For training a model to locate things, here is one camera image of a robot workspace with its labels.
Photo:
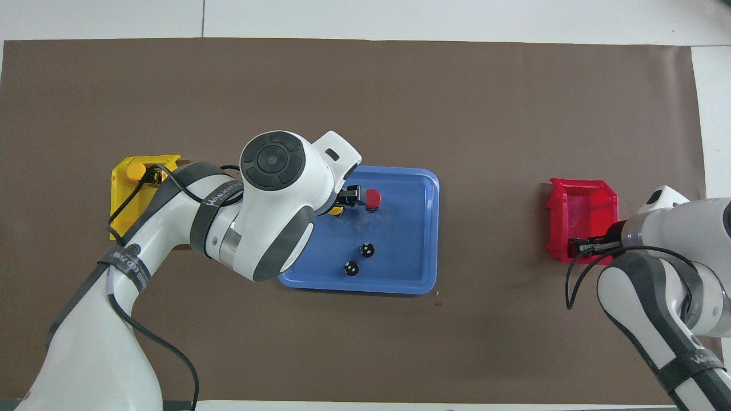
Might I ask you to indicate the red push button switch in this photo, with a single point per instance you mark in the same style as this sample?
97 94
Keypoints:
373 198

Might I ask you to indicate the yellow push button switch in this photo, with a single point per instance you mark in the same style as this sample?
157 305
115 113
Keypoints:
336 212
136 170

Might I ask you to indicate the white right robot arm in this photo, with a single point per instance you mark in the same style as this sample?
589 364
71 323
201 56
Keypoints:
685 228

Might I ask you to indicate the red plastic parts bin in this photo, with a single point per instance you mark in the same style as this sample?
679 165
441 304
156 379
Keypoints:
582 205

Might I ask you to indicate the black cylindrical capacitor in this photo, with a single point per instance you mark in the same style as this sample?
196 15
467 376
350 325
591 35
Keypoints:
351 268
367 250

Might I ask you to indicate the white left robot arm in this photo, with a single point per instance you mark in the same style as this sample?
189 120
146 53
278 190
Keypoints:
274 171

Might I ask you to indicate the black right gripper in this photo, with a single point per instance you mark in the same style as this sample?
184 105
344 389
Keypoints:
617 233

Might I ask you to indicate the brown paper table mat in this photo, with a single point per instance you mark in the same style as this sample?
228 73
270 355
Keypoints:
457 103

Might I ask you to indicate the blue plastic tray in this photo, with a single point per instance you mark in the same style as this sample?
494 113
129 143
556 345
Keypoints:
400 240

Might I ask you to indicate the yellow plastic parts bin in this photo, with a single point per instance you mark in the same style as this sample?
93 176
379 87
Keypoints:
117 188

